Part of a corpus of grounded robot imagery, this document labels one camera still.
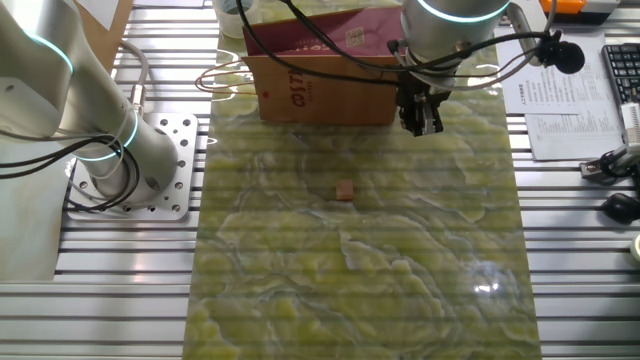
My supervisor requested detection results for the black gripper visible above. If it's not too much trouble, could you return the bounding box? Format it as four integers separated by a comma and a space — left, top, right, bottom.
397, 79, 454, 137

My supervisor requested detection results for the brown maroon Costa paper bag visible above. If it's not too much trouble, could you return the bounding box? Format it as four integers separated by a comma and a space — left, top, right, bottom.
194, 5, 409, 126

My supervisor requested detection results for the printed white paper sheet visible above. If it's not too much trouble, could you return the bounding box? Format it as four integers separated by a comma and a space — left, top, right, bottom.
523, 32, 626, 162
494, 29, 609, 116

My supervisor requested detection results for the black round microphone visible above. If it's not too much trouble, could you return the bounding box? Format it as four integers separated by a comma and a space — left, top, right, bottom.
537, 29, 586, 75

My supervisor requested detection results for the green marble pattern mat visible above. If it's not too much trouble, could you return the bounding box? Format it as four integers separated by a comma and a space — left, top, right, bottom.
180, 0, 544, 360

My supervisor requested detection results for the orange and grey tool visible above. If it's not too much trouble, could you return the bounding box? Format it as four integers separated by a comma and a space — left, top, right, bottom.
538, 0, 622, 26

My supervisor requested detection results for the silver clamp with black knob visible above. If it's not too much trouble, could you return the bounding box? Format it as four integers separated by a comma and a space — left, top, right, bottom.
579, 144, 640, 182

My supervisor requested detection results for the black computer keyboard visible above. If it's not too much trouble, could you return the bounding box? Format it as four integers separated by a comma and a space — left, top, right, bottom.
601, 43, 640, 107

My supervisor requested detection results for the clear tape roll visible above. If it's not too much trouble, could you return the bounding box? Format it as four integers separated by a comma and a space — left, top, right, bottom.
212, 0, 262, 40

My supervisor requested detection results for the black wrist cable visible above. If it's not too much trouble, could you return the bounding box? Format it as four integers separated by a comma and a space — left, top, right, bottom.
280, 0, 551, 74
234, 0, 404, 86

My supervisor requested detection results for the silver wrist bracket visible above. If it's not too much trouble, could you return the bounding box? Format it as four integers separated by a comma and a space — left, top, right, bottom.
504, 0, 549, 66

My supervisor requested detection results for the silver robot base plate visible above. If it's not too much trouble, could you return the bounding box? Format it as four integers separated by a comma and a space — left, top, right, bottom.
64, 112, 200, 223

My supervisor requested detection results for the grey cable with metal connector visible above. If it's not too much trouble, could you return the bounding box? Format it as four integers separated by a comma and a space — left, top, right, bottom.
117, 38, 151, 119

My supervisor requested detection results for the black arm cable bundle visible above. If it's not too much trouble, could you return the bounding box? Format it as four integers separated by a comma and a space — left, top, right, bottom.
0, 130, 142, 212

